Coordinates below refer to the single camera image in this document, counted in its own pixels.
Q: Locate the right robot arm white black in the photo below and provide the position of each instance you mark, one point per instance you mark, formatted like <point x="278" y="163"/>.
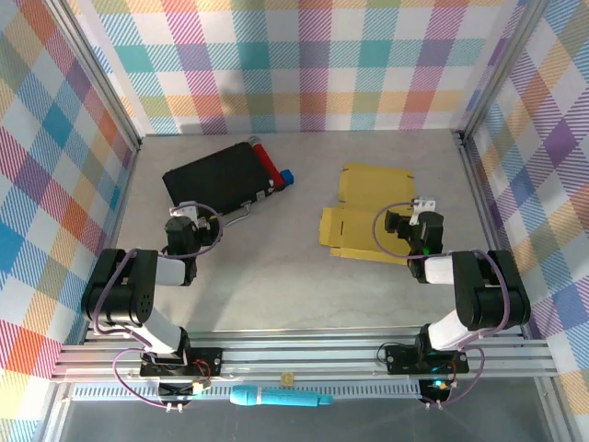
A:
<point x="483" y="294"/>

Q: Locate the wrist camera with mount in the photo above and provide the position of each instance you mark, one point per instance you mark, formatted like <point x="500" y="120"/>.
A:
<point x="396" y="222"/>
<point x="206" y="228"/>

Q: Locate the aluminium frame rail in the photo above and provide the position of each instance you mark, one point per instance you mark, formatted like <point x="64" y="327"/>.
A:
<point x="299" y="357"/>

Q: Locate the red cylinder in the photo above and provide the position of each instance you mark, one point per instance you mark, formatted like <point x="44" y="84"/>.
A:
<point x="267" y="161"/>

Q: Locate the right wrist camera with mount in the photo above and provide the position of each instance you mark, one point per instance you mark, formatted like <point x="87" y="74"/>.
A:
<point x="396" y="222"/>

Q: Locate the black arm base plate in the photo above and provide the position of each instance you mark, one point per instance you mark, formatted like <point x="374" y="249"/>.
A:
<point x="204" y="361"/>
<point x="400" y="359"/>

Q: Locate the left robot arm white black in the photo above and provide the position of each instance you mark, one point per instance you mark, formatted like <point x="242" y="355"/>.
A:
<point x="133" y="294"/>

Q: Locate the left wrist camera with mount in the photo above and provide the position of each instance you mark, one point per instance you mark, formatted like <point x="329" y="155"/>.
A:
<point x="206" y="228"/>

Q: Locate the aluminium frame post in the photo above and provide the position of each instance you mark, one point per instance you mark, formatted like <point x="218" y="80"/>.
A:
<point x="501" y="69"/>
<point x="92" y="69"/>

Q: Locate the grey cylinder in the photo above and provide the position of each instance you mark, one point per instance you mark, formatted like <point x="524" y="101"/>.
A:
<point x="253" y="140"/>

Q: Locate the blue toy brick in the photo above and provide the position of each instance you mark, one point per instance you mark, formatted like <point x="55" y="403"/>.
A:
<point x="287" y="177"/>

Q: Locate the small yellow square tag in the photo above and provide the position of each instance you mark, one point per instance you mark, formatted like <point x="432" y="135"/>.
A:
<point x="288" y="378"/>

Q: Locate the yellow paper box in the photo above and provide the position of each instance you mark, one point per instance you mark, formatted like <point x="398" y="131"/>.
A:
<point x="368" y="184"/>

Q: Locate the teal marker pen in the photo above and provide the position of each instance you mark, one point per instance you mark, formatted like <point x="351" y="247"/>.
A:
<point x="276" y="397"/>

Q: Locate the black controller board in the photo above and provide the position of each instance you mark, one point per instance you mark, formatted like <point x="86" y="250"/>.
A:
<point x="435" y="389"/>
<point x="177" y="390"/>

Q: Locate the aluminium side rail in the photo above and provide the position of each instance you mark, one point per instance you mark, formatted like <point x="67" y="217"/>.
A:
<point x="115" y="230"/>
<point x="483" y="221"/>

